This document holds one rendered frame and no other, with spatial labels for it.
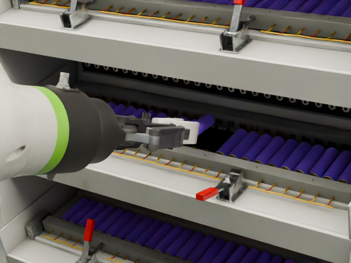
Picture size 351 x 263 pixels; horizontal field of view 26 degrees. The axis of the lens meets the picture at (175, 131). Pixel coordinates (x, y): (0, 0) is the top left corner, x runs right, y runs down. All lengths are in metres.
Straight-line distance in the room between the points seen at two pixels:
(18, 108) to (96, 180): 0.44
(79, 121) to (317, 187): 0.35
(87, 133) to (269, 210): 0.30
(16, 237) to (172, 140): 0.50
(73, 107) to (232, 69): 0.25
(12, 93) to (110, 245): 0.58
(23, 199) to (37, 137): 0.61
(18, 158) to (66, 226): 0.61
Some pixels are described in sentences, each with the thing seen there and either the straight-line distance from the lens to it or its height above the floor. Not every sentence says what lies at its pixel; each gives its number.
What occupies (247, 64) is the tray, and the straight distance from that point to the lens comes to 0.93.
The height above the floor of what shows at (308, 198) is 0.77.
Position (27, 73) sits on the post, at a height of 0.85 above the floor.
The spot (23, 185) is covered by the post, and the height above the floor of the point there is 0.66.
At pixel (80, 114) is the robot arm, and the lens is 0.79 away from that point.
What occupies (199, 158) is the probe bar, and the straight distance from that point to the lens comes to 1.06.
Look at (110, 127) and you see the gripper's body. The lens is 0.84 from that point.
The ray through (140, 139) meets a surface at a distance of 0.86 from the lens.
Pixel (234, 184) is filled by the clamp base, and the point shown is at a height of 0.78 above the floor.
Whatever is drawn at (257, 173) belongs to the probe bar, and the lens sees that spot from 1.02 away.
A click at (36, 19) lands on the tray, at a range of 1.17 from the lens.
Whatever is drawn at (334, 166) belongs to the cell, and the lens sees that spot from 1.02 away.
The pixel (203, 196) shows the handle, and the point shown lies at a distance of 0.95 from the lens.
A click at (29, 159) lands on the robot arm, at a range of 0.74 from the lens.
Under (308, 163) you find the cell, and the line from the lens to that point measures 1.03.
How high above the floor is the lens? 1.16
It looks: 18 degrees down
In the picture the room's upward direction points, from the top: straight up
